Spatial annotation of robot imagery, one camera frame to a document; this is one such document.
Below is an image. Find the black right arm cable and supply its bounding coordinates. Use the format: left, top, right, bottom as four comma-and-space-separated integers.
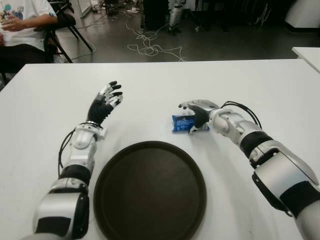
222, 100, 263, 131

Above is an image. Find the white curved cabinet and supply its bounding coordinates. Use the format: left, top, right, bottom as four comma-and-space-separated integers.
284, 0, 320, 30

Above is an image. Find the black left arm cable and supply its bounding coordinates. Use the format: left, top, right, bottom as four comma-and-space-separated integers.
57, 129, 76, 171

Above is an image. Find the white side table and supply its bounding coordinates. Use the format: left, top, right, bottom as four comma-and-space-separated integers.
291, 46, 320, 70

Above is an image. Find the black folding chair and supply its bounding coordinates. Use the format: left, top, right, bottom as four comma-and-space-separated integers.
34, 0, 94, 63

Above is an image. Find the black wheeled stand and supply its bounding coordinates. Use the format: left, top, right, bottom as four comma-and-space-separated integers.
184, 0, 231, 33

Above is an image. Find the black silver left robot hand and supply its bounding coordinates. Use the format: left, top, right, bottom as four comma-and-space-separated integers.
86, 80, 124, 126

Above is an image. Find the round dark brown tray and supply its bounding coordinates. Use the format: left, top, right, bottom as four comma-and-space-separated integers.
93, 140, 208, 240

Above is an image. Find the tangled white floor cable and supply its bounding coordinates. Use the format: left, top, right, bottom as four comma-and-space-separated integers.
124, 14, 187, 62

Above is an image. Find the seated person in white shirt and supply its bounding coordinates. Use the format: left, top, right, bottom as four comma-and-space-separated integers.
0, 0, 60, 73

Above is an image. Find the black cabinet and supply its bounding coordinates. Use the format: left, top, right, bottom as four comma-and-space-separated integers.
142, 0, 171, 31

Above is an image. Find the white leaning panel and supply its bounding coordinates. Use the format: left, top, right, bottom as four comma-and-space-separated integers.
78, 0, 94, 18

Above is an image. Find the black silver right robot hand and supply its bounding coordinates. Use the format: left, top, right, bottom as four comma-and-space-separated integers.
177, 99, 221, 135

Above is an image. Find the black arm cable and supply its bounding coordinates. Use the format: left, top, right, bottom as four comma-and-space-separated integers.
222, 100, 263, 131
57, 129, 76, 171

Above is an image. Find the blue Oreo cookie pack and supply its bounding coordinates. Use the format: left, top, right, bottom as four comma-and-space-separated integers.
171, 113, 211, 133

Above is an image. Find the grey metal folding frame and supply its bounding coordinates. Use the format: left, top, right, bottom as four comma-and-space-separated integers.
254, 0, 273, 29

